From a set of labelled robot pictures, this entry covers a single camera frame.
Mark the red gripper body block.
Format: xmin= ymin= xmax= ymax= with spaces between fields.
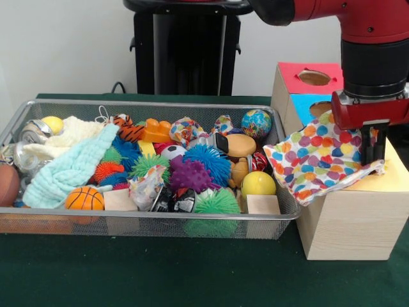
xmin=330 ymin=90 xmax=409 ymax=130

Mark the orange toy basketball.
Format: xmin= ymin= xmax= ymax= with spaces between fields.
xmin=65 ymin=186 xmax=105 ymax=211

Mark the blue stringy ball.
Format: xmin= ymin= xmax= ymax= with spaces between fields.
xmin=182 ymin=143 xmax=234 ymax=188

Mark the wooden box with three holes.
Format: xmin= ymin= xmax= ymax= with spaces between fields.
xmin=270 ymin=61 xmax=409 ymax=262

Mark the shallow mesh toy bin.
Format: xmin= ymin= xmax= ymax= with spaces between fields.
xmin=0 ymin=98 xmax=301 ymax=240

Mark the globe print ball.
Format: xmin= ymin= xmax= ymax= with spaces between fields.
xmin=241 ymin=109 xmax=272 ymax=139

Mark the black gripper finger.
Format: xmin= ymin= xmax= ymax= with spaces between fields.
xmin=362 ymin=126 xmax=374 ymax=166
xmin=374 ymin=123 xmax=389 ymax=162

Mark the cream knitted cloth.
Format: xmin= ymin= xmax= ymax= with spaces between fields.
xmin=22 ymin=115 xmax=106 ymax=161

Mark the purple spiky ball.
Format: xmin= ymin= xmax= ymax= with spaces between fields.
xmin=168 ymin=155 xmax=214 ymax=194

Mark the green stringy ball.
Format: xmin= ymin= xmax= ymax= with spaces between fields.
xmin=129 ymin=154 xmax=171 ymax=180
xmin=193 ymin=187 xmax=242 ymax=214

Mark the smooth yellow ball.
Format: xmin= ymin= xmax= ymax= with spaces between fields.
xmin=241 ymin=171 xmax=277 ymax=199

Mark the brown toy football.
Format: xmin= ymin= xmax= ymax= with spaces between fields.
xmin=0 ymin=164 xmax=22 ymax=208

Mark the dark green tablecloth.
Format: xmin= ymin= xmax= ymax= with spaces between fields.
xmin=0 ymin=92 xmax=409 ymax=307

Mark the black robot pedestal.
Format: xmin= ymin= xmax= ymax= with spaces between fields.
xmin=123 ymin=0 xmax=258 ymax=96

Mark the polka dot cloth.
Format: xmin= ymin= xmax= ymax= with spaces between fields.
xmin=262 ymin=110 xmax=386 ymax=207

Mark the light blue cloth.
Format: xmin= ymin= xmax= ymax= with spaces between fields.
xmin=21 ymin=123 xmax=121 ymax=209

